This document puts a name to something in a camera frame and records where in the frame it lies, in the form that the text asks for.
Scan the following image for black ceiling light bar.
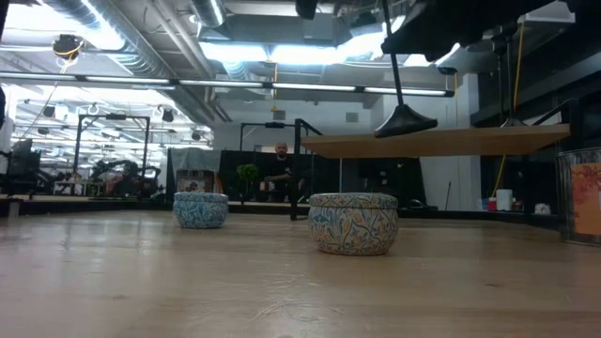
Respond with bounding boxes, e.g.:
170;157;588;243
0;69;455;99

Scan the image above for cream leaf-patterned candle tin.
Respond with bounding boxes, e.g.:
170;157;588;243
307;192;400;257

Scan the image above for black background rig frame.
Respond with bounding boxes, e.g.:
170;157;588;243
72;114;152;198
239;120;301;156

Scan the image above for wooden shelf with black legs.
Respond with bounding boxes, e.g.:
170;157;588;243
289;98;583;222

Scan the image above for black table frame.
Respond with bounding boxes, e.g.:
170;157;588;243
0;196;564;224

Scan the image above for small green potted plant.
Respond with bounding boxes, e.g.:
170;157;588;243
236;162;260;204

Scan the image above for round black ceiling device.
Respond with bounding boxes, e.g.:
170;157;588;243
52;33;85;61

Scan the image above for person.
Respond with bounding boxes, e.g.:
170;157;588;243
263;142;301;203

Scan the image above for grey tarp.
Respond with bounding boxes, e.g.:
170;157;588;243
167;146;223;175

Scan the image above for black partition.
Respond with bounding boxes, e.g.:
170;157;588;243
219;148;426;204

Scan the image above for black candlestick holder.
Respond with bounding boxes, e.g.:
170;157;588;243
490;23;508;124
499;27;528;129
374;0;439;139

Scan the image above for black office chair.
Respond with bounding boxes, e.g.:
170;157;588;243
4;138;48;196

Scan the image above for background robot arms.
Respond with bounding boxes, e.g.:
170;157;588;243
91;159;163;198

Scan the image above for yellow hanging cable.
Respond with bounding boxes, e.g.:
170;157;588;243
490;21;526;198

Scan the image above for white paper roll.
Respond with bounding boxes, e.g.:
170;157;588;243
496;188;515;212

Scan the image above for black overhead camera box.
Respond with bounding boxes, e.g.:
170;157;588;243
294;0;319;21

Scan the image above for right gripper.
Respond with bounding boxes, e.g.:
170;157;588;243
380;0;555;62

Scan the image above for blue glitter ball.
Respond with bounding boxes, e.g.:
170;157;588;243
172;191;230;230

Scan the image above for brown patterned box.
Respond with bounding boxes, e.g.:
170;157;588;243
176;168;216;193

